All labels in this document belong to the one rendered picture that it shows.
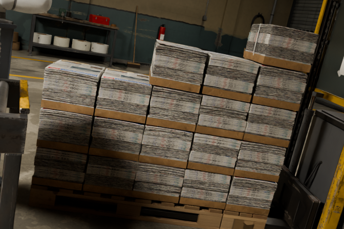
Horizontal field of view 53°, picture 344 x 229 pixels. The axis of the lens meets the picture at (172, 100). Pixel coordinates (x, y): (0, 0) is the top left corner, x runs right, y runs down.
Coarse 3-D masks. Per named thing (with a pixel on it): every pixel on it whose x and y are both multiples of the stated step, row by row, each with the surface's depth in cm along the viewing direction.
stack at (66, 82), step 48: (48, 96) 188; (96, 96) 195; (144, 96) 194; (192, 96) 196; (96, 144) 197; (144, 144) 200; (192, 144) 204; (240, 144) 205; (48, 192) 201; (96, 192) 205; (192, 192) 210
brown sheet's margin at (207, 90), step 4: (200, 84) 206; (200, 88) 204; (204, 88) 196; (208, 88) 196; (212, 88) 196; (216, 88) 196; (204, 92) 196; (208, 92) 196; (212, 92) 196; (216, 92) 197; (220, 92) 197; (224, 92) 197; (228, 92) 197; (232, 92) 197; (220, 96) 197; (224, 96) 198; (228, 96) 198; (232, 96) 198; (236, 96) 198; (240, 96) 198; (244, 96) 198; (248, 96) 199; (240, 100) 199; (244, 100) 199; (248, 100) 199
